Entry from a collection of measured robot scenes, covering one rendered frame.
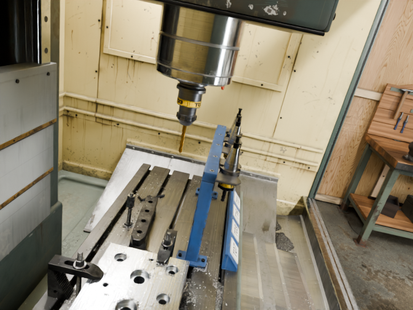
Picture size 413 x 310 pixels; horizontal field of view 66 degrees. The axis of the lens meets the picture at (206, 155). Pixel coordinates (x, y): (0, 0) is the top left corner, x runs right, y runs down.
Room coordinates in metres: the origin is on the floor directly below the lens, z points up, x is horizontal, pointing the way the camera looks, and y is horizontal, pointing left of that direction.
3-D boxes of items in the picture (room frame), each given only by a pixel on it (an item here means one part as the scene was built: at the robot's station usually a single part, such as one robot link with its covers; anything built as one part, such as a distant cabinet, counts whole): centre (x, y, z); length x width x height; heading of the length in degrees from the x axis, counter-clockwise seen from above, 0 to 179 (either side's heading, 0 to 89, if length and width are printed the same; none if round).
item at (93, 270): (0.59, 0.25, 0.97); 0.13 x 0.03 x 0.15; 88
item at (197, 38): (0.65, 0.06, 1.56); 0.16 x 0.16 x 0.12
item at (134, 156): (1.30, 0.03, 0.75); 0.89 x 0.70 x 0.26; 88
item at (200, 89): (0.65, 0.06, 1.49); 0.06 x 0.06 x 0.03
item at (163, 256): (0.74, 0.06, 0.97); 0.13 x 0.03 x 0.15; 178
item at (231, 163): (0.86, -0.08, 1.26); 0.04 x 0.04 x 0.07
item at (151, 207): (0.90, 0.16, 0.93); 0.26 x 0.05 x 0.06; 3
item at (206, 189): (0.81, -0.02, 1.05); 0.10 x 0.05 x 0.30; 88
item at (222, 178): (0.81, -0.08, 1.21); 0.07 x 0.05 x 0.01; 88
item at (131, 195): (0.92, 0.22, 0.96); 0.03 x 0.03 x 0.13
